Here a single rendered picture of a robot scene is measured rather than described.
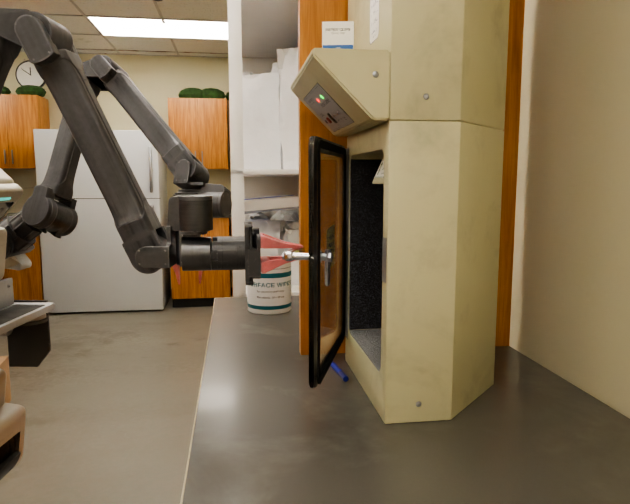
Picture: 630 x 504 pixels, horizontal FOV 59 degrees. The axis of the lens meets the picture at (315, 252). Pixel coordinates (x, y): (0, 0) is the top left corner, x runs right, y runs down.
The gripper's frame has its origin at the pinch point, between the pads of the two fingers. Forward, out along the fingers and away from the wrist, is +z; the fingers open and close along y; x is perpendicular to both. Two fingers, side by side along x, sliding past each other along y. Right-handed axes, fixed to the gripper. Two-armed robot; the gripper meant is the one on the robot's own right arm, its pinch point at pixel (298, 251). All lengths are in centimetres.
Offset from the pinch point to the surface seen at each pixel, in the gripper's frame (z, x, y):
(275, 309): 0, 61, -25
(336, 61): 4.3, -13.3, 29.1
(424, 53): 17.4, -13.1, 30.6
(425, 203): 18.1, -13.1, 8.7
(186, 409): -43, 222, -120
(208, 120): -41, 508, 73
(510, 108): 50, 24, 28
